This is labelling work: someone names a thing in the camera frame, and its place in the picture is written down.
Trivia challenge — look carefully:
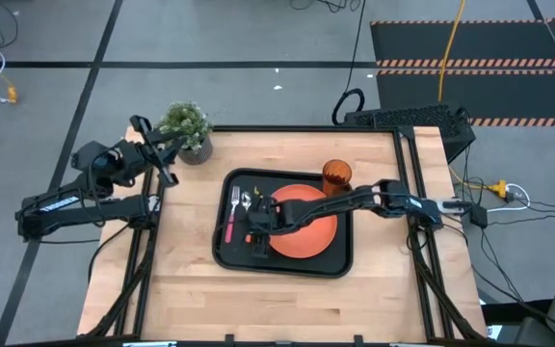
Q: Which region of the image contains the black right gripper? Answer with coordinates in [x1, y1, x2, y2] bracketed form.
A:
[246, 196, 283, 259]

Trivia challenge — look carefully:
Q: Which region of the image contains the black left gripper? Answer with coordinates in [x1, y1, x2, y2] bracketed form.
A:
[118, 114, 187, 188]

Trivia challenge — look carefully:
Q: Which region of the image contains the spoon with orange handle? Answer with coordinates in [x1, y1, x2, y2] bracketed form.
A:
[240, 191, 254, 244]

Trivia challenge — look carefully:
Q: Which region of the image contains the fork with pink handle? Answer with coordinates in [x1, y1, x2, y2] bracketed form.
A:
[224, 185, 242, 245]

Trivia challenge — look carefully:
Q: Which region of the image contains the orange round plate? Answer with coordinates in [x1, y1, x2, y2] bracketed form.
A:
[267, 183, 339, 260]

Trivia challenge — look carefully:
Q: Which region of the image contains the black rectangular tray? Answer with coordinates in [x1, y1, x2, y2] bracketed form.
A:
[212, 167, 355, 280]

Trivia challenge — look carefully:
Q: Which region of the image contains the orange faceted plastic cup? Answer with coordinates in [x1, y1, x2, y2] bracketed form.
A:
[322, 159, 354, 197]

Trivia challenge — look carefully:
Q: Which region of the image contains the small potted green plant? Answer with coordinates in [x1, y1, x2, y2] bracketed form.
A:
[155, 100, 214, 167]

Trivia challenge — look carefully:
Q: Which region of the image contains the black perforated computer tower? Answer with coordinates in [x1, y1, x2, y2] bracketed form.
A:
[342, 104, 477, 164]

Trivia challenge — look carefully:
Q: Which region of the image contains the black power adapter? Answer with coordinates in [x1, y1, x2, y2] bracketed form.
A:
[469, 204, 489, 229]

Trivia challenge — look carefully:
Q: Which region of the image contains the yellow power plug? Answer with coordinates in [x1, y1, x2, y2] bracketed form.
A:
[488, 178, 509, 199]

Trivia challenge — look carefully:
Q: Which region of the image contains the black hazard-striped floor mat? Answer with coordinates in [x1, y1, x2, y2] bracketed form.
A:
[369, 17, 555, 128]

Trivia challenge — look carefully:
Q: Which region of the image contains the black aluminium rail frame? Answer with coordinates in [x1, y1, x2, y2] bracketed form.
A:
[77, 124, 489, 344]

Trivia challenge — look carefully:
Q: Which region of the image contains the white floor cable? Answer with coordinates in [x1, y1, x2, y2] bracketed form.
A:
[0, 41, 18, 105]

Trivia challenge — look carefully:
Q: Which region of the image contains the black hanging cable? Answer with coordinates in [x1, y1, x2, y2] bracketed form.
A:
[330, 0, 367, 126]

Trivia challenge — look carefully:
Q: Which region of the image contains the thick yellow hanging cable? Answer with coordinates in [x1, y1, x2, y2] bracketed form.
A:
[436, 0, 467, 104]

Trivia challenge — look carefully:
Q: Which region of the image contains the white cable loop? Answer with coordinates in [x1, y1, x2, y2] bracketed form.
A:
[487, 182, 532, 214]

